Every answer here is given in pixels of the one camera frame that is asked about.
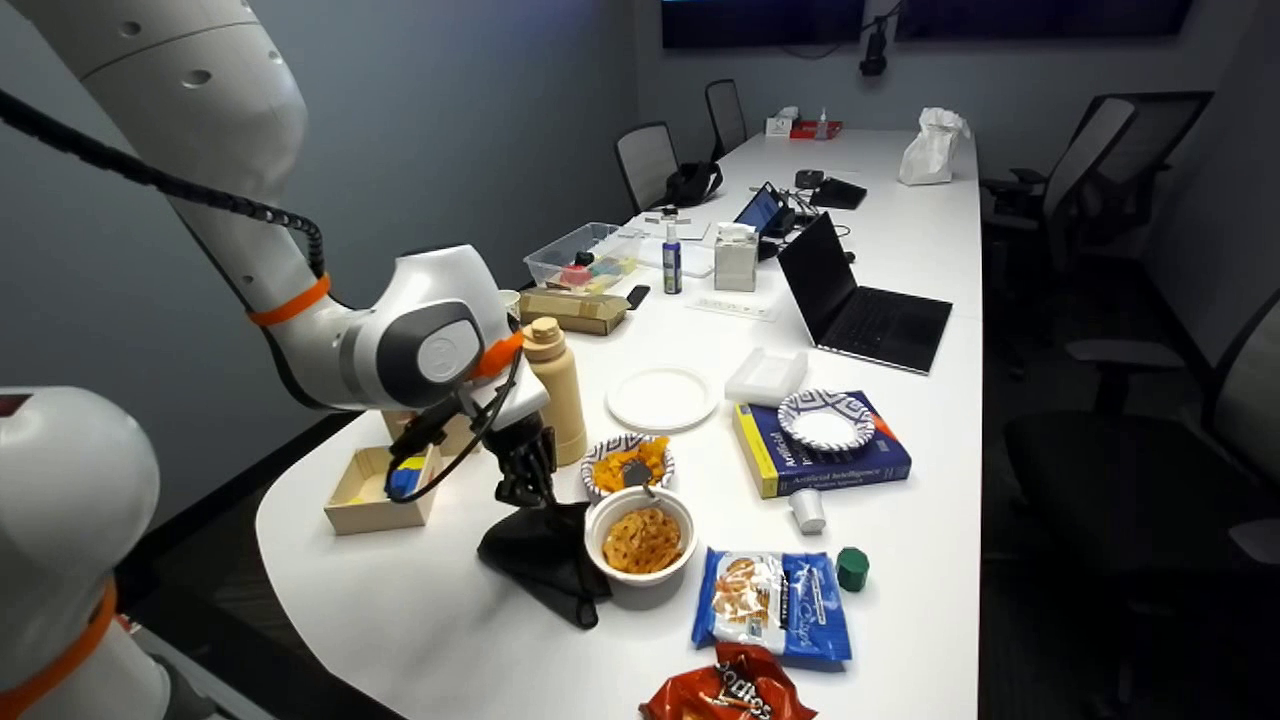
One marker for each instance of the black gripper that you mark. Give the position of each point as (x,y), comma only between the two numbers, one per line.
(521,459)

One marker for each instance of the black towel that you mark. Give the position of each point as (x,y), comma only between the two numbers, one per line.
(547,561)

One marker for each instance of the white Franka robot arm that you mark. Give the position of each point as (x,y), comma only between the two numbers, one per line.
(186,93)

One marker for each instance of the patterned bowl with orange chips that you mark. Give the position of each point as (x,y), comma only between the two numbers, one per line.
(623,470)

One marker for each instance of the beige water bottle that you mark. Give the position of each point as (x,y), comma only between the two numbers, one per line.
(563,400)

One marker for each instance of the blue wooden block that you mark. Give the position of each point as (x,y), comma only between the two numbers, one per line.
(410,477)

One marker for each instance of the white bowl with noodles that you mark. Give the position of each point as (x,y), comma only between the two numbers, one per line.
(643,541)

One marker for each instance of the white paper plate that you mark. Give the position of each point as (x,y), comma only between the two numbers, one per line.
(660,400)

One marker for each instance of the wooden tray box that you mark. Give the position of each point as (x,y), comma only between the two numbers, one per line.
(357,509)

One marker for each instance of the tan cardboard box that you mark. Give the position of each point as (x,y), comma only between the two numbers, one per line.
(580,310)

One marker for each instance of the black remote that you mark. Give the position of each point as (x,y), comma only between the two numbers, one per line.
(636,299)

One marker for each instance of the clear plastic container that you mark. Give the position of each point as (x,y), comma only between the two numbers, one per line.
(572,252)

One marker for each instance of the white napkin stack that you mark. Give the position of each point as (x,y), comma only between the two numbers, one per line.
(767,377)

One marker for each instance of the blue snack bag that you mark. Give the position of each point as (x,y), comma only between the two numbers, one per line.
(782,605)

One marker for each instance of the red chip bag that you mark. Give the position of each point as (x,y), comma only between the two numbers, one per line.
(726,691)

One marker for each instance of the blue and white can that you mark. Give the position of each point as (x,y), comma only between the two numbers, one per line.
(673,264)

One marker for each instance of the small white container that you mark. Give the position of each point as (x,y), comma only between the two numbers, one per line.
(808,512)

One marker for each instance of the blue book with yellow spine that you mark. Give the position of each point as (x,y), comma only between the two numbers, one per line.
(826,470)

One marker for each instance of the blue patterned paper bowl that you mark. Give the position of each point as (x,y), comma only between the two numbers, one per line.
(826,426)

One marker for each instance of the white carton box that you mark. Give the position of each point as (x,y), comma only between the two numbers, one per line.
(733,256)

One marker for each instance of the small green cap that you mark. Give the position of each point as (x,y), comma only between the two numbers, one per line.
(852,571)

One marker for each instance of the grey office chair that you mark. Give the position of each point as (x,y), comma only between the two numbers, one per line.
(645,161)

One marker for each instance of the black bag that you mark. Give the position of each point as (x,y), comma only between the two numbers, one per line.
(694,183)

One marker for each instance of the blue tablet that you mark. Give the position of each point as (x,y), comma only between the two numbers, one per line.
(767,211)

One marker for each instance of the black open laptop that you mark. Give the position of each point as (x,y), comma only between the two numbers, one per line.
(881,325)

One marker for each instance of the dark office chair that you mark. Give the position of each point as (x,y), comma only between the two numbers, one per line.
(726,115)

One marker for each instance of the small white box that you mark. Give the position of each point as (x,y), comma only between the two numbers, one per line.
(782,125)

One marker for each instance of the red box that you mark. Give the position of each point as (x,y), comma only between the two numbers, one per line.
(818,131)

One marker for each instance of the white plastic bag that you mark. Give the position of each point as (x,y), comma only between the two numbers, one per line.
(930,151)

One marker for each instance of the hanging black webcam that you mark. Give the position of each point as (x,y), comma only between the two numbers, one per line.
(878,47)

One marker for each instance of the large black office chair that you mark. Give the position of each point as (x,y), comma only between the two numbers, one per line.
(1135,493)

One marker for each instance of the black mesh office chair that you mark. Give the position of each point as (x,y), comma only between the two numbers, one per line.
(1095,161)

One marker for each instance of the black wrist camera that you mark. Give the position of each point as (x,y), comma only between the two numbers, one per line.
(421,433)

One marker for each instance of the wall screen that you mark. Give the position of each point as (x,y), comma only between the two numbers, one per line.
(773,20)

